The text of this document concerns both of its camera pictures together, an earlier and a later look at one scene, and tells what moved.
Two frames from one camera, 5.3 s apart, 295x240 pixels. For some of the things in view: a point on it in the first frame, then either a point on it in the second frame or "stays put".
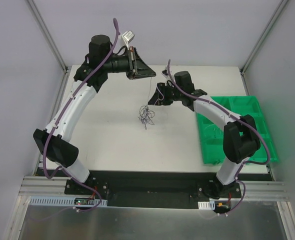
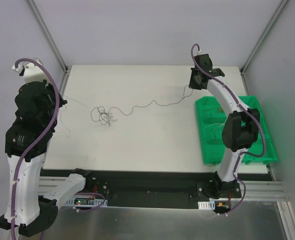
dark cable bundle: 145,115 → 99,114
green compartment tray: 211,132 stays put
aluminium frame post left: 48,35 stays put
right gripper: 163,92 → 194,80
